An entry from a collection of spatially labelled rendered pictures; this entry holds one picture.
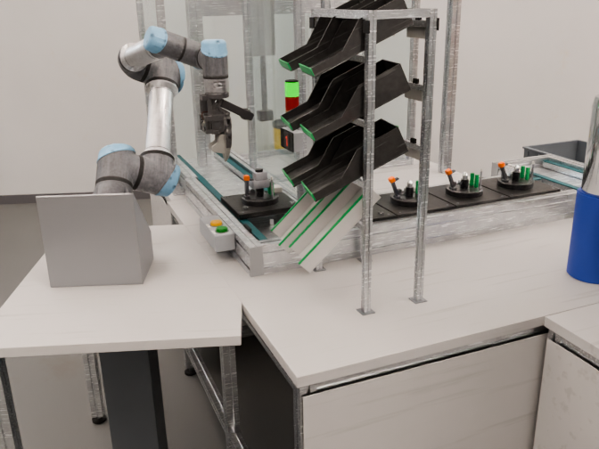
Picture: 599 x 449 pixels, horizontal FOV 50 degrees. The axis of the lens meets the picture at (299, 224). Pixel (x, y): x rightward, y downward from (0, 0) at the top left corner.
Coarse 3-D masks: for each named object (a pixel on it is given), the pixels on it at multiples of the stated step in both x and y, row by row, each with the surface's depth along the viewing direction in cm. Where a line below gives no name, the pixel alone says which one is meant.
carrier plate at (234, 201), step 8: (280, 192) 250; (224, 200) 243; (232, 200) 241; (240, 200) 241; (280, 200) 240; (288, 200) 240; (232, 208) 234; (240, 208) 232; (256, 208) 232; (264, 208) 232; (272, 208) 231; (280, 208) 231; (288, 208) 233; (240, 216) 226; (248, 216) 227; (256, 216) 229
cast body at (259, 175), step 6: (258, 168) 236; (252, 174) 238; (258, 174) 235; (264, 174) 235; (258, 180) 235; (264, 180) 236; (270, 180) 240; (252, 186) 236; (258, 186) 236; (264, 186) 237
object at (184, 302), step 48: (192, 240) 234; (48, 288) 197; (96, 288) 197; (144, 288) 196; (192, 288) 195; (0, 336) 170; (48, 336) 169; (96, 336) 169; (144, 336) 168; (192, 336) 168; (240, 336) 168
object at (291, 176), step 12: (336, 132) 191; (348, 132) 178; (324, 144) 191; (336, 144) 179; (312, 156) 192; (324, 156) 179; (288, 168) 191; (300, 168) 190; (312, 168) 179; (300, 180) 180
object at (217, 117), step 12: (204, 96) 189; (216, 96) 189; (228, 96) 192; (204, 108) 192; (216, 108) 192; (204, 120) 191; (216, 120) 191; (228, 120) 193; (204, 132) 193; (216, 132) 192
